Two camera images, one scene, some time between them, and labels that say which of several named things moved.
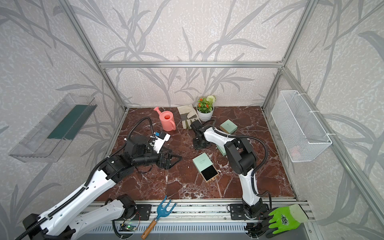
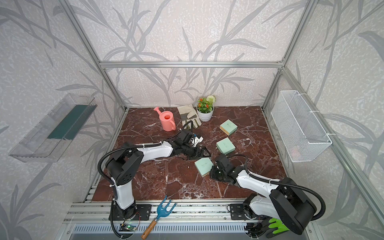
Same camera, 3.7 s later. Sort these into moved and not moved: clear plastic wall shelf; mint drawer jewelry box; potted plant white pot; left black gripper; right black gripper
Moved: left black gripper; right black gripper
Not moved: potted plant white pot; mint drawer jewelry box; clear plastic wall shelf
